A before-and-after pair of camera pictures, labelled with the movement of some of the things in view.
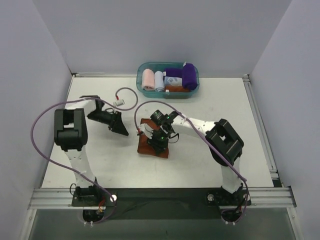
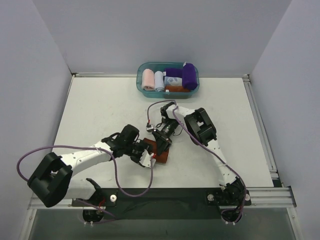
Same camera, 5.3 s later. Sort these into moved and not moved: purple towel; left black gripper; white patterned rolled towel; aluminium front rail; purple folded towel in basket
Moved: left black gripper
Not moved: aluminium front rail; white patterned rolled towel; purple folded towel in basket; purple towel
